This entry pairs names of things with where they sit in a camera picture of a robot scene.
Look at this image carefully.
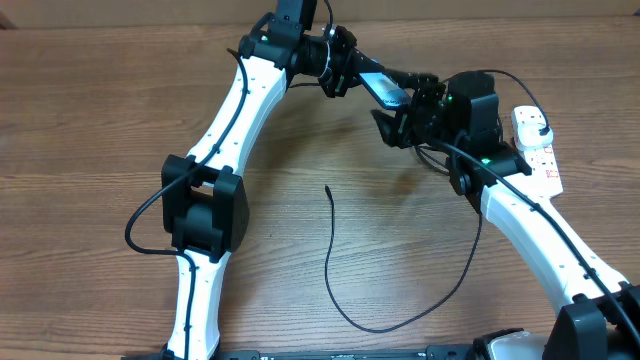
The white power strip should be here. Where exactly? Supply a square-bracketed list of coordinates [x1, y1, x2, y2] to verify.
[510, 104, 565, 199]

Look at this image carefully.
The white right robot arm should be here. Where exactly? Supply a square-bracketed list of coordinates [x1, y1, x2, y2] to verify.
[360, 70, 639, 359]

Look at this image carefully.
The Samsung Galaxy smartphone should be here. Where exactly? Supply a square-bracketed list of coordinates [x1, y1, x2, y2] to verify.
[359, 72, 411, 110]

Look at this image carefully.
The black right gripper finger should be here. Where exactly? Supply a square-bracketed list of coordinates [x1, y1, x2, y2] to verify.
[383, 68, 440, 95]
[370, 109, 408, 148]

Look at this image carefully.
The white charger plug adapter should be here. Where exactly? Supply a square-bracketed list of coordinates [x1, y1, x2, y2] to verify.
[514, 122, 554, 151]

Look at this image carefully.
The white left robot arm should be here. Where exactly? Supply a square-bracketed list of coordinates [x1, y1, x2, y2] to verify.
[160, 1, 404, 359]

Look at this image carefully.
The black charger cable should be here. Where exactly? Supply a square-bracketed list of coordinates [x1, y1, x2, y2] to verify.
[323, 183, 484, 335]

